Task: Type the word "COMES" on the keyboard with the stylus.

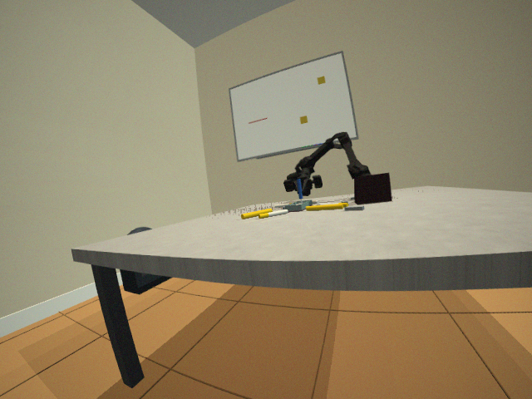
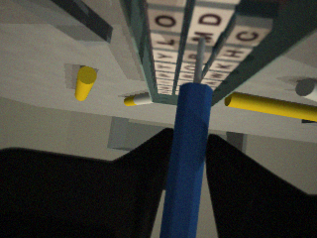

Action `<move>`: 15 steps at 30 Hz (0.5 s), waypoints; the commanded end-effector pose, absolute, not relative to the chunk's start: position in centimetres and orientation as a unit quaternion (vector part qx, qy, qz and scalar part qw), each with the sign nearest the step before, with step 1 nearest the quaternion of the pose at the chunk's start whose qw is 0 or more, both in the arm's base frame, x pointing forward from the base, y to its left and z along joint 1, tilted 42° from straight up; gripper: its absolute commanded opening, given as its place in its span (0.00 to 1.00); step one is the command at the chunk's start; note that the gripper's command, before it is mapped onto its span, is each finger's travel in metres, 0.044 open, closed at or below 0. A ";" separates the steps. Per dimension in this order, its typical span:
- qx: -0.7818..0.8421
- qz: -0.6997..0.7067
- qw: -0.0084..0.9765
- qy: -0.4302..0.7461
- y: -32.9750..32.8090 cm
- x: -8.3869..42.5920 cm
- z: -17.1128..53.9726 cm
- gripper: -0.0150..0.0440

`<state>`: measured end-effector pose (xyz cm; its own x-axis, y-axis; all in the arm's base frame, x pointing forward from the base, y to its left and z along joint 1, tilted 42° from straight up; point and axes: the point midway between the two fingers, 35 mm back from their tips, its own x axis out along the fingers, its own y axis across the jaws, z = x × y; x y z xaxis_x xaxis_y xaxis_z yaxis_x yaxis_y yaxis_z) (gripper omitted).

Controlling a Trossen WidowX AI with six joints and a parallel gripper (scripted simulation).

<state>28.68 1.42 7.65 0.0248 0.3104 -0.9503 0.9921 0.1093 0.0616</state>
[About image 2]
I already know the white letter-key keyboard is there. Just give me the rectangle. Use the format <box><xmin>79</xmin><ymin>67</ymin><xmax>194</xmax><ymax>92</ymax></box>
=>
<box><xmin>118</xmin><ymin>0</ymin><xmax>317</xmax><ymax>108</ymax></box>

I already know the blue stylus with white tip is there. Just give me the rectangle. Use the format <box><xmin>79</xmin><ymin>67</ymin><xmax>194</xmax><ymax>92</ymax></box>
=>
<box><xmin>159</xmin><ymin>59</ymin><xmax>213</xmax><ymax>238</ymax></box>

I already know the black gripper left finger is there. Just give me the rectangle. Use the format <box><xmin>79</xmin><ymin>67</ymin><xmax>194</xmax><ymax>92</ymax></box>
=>
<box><xmin>0</xmin><ymin>128</ymin><xmax>173</xmax><ymax>238</ymax></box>

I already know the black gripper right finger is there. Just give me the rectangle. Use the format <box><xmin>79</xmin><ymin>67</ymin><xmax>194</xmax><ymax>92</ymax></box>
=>
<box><xmin>205</xmin><ymin>134</ymin><xmax>317</xmax><ymax>238</ymax></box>

